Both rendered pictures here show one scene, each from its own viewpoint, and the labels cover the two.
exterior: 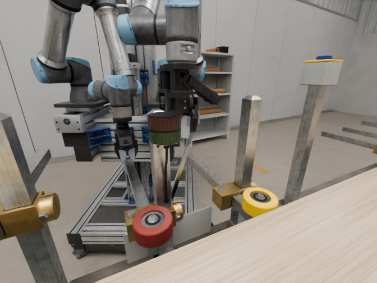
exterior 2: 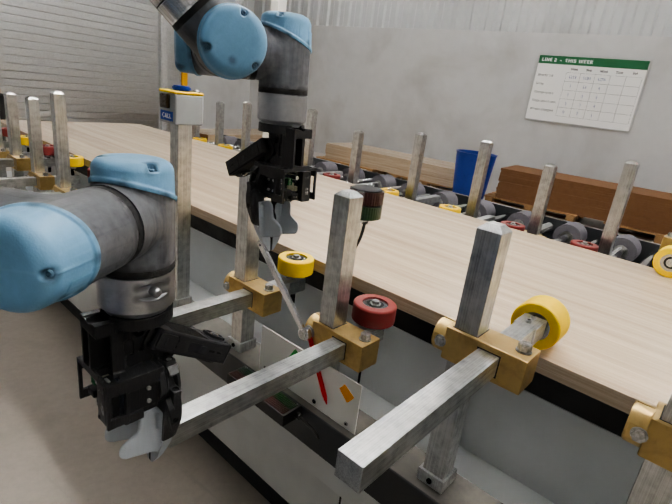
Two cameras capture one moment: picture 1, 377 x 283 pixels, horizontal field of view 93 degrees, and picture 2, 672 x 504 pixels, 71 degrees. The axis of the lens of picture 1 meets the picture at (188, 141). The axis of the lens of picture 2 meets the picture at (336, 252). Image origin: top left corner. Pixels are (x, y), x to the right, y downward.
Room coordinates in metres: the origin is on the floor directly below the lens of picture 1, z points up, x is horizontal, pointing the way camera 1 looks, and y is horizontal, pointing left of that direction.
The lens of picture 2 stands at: (0.70, 0.74, 1.26)
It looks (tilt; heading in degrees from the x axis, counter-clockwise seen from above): 19 degrees down; 245
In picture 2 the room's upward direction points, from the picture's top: 7 degrees clockwise
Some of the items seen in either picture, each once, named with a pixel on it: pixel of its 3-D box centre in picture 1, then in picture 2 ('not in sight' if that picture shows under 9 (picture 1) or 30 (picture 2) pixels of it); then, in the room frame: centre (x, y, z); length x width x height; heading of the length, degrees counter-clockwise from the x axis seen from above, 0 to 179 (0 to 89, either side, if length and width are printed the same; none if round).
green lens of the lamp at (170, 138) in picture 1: (165, 133); (364, 209); (0.32, 0.04, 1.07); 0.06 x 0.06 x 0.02
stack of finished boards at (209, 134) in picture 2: not in sight; (244, 136); (-1.39, -8.35, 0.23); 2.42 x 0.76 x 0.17; 32
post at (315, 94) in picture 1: (302, 152); (179, 218); (0.58, -0.40, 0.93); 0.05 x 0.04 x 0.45; 115
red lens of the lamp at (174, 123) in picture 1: (164, 121); (366, 195); (0.32, 0.04, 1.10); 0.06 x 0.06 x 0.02
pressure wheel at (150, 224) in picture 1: (154, 238); (371, 328); (0.29, 0.07, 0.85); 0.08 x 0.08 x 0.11
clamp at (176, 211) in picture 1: (155, 218); (341, 338); (0.35, 0.08, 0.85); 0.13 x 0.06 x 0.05; 115
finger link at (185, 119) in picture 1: (182, 132); (284, 225); (0.45, 0.02, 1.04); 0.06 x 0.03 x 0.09; 114
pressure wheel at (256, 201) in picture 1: (257, 214); (294, 278); (0.36, -0.17, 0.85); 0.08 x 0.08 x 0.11
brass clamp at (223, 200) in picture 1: (235, 192); (251, 291); (0.46, -0.14, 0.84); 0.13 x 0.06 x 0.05; 115
